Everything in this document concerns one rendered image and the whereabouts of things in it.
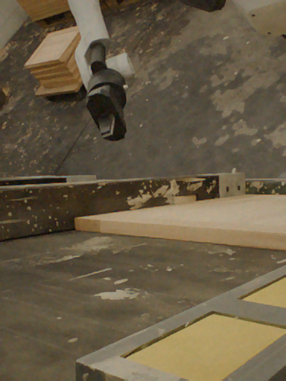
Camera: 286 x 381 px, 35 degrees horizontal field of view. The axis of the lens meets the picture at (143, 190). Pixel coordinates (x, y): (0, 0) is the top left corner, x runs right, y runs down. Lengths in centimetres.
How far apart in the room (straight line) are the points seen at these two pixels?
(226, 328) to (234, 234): 38
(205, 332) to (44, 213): 54
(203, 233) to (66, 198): 24
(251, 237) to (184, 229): 9
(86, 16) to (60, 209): 59
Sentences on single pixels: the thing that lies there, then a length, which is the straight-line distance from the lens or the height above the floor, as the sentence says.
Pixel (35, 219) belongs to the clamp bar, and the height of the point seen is 139.
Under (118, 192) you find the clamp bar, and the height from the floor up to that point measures 128.
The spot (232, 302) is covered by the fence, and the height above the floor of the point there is 159.
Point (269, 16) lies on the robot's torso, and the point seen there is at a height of 123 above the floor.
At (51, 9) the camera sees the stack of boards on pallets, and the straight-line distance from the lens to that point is 572.
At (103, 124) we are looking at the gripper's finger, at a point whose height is 128.
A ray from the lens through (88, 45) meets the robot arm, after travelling 114.
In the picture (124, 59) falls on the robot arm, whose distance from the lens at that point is 112.
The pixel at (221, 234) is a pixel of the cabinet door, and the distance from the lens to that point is 55.
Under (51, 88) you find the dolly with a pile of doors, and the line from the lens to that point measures 430.
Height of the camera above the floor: 175
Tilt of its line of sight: 39 degrees down
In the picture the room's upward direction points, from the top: 42 degrees counter-clockwise
